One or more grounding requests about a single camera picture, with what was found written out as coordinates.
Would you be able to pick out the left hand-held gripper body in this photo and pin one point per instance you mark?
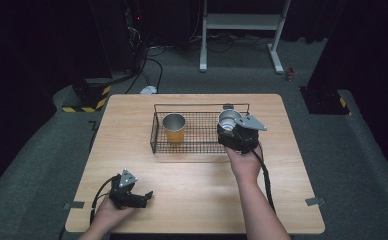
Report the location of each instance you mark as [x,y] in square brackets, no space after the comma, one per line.
[122,195]

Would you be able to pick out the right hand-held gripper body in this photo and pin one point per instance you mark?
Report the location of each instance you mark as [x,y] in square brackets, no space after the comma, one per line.
[243,138]

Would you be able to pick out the silver metal cup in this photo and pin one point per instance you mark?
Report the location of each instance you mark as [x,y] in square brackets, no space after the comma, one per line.
[228,119]

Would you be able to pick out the orange paper cup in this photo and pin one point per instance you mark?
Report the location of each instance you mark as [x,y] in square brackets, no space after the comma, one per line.
[174,128]

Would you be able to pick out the person's left hand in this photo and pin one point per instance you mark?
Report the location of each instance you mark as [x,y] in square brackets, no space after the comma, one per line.
[110,216]

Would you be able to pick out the person's right hand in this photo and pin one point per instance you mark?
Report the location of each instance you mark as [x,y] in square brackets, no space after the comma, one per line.
[245,165]

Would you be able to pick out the round grey table grommet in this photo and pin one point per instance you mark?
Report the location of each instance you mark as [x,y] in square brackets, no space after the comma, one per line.
[228,106]

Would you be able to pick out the grey tape strip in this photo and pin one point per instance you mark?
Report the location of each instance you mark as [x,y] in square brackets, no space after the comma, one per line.
[313,201]
[74,205]

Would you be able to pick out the small red object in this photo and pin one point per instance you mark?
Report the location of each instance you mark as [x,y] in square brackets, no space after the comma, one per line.
[290,74]

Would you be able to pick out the black yellow striped base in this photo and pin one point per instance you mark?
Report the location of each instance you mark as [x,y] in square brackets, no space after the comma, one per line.
[325,103]
[88,96]

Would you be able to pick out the white metal stand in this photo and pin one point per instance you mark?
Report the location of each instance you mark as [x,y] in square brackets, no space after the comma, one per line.
[242,21]

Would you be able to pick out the dark equipment rack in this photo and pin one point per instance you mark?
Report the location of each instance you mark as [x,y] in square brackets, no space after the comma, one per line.
[122,36]

